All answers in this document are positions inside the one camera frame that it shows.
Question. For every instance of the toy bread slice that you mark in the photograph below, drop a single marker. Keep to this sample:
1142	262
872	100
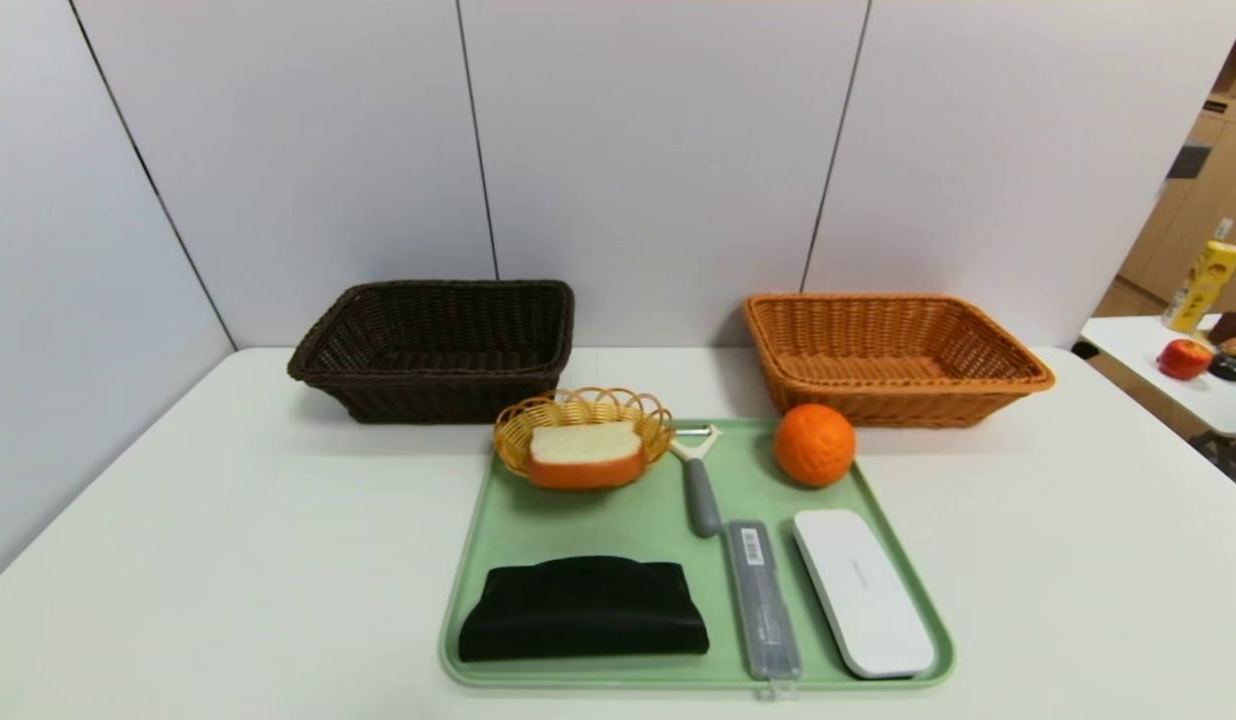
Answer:
583	455

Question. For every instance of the orange fruit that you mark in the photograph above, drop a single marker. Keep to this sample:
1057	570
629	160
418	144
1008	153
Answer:
814	445

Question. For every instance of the clear grey cutlery case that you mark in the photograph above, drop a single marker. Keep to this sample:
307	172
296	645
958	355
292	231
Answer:
763	610

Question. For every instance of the white oblong case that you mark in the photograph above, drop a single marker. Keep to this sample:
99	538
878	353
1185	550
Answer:
863	595

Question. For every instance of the small yellow wicker basket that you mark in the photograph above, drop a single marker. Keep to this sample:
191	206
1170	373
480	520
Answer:
578	408

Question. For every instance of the dark brown wicker basket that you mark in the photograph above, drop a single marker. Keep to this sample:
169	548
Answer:
428	400

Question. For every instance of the orange wicker basket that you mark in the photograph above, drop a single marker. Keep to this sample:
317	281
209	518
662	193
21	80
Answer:
878	400

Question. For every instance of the light green plastic tray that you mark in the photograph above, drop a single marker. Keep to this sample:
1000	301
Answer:
638	520

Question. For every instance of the black folded cloth pouch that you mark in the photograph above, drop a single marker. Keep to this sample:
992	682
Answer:
578	615

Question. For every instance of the white side table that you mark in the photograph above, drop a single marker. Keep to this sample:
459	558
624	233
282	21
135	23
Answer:
1138	345

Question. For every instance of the red apple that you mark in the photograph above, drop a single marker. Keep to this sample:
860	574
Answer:
1185	358

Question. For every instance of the yellow drink carton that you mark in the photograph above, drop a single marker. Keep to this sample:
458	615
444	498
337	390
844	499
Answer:
1203	285

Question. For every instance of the grey cabinet sign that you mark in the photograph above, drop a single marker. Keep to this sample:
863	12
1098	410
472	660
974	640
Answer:
1189	162

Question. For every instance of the wooden cabinet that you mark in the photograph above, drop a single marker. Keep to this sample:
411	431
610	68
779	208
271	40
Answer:
1208	200

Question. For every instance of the dark glossy round item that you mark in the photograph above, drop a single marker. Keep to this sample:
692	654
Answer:
1230	367

